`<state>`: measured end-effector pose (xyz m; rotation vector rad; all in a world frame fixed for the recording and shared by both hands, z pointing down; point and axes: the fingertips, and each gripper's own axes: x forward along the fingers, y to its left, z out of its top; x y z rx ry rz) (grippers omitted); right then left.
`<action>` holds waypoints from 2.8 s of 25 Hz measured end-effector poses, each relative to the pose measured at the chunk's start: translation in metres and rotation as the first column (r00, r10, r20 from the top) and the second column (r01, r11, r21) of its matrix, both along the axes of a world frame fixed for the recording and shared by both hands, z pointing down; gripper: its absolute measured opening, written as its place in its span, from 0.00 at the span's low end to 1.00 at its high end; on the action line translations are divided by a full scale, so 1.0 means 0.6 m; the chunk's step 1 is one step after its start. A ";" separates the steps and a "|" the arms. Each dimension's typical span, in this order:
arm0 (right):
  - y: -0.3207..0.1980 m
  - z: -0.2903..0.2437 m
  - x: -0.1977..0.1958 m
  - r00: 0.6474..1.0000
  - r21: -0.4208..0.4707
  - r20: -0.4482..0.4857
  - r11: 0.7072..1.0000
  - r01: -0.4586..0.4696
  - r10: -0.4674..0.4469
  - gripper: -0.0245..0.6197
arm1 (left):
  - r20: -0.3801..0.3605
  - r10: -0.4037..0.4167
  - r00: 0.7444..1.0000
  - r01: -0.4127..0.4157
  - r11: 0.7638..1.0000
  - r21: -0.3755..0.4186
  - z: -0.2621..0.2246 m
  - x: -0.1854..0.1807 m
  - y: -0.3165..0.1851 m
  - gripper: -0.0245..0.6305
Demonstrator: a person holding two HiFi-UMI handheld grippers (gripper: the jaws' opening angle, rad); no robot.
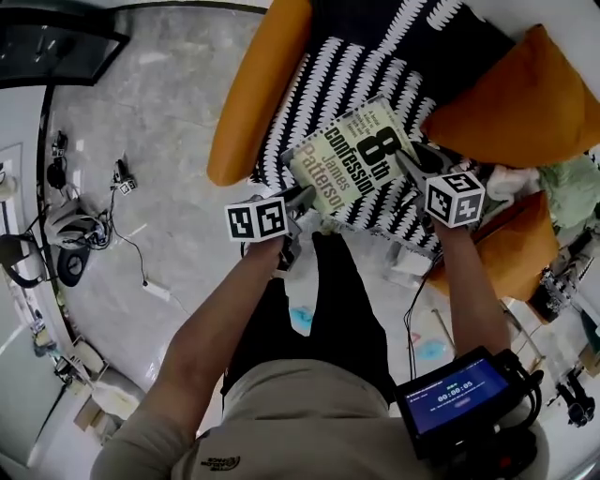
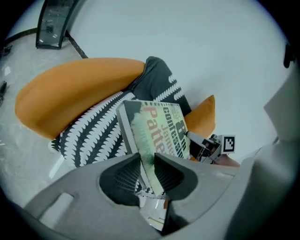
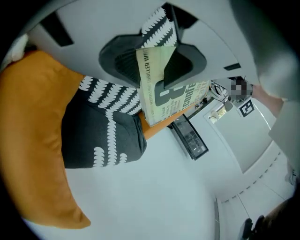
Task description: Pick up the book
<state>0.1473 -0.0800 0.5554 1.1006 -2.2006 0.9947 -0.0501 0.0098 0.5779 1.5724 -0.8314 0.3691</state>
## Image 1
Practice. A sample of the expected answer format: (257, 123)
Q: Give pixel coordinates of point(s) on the black chest monitor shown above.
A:
(454, 398)

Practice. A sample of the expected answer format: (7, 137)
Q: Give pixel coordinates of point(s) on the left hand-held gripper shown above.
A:
(255, 220)

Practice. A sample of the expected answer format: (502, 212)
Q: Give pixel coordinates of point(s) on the black floor device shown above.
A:
(579, 408)

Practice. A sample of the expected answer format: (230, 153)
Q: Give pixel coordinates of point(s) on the black framed table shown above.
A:
(100, 65)

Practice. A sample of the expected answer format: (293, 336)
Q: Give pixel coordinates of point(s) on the white cloth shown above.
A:
(511, 180)

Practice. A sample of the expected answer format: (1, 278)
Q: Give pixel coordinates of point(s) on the white plastic bag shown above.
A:
(117, 389)

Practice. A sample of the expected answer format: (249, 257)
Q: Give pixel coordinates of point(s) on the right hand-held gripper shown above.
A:
(454, 199)

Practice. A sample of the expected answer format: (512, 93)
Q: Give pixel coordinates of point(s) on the orange sofa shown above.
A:
(253, 94)

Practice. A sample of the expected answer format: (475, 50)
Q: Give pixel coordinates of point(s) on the pale green paperback book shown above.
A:
(328, 154)

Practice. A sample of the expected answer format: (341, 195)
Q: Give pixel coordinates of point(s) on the grey backpack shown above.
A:
(65, 220)

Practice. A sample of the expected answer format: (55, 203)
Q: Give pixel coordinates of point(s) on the person's right forearm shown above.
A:
(469, 290)

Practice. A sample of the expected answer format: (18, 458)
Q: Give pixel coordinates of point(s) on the person's black trousers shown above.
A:
(347, 304)

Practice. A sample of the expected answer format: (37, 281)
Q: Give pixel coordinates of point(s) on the dark pile of clothes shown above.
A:
(558, 286)

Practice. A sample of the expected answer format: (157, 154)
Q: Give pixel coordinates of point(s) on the blue plastic sheet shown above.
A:
(300, 321)
(431, 350)

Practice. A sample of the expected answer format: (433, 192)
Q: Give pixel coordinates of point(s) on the grey-green cloth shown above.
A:
(572, 192)

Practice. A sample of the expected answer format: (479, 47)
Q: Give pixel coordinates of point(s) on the white power strip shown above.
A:
(157, 290)

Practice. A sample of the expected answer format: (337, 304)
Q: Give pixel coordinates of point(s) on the black and white striped blanket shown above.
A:
(328, 70)

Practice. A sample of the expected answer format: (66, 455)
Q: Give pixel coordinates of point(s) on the person's left forearm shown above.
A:
(220, 304)

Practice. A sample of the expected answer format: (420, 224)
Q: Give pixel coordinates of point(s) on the orange cushion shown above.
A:
(515, 103)
(515, 248)

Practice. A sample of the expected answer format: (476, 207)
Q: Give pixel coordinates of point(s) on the spare hand-held gripper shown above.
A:
(126, 185)
(59, 145)

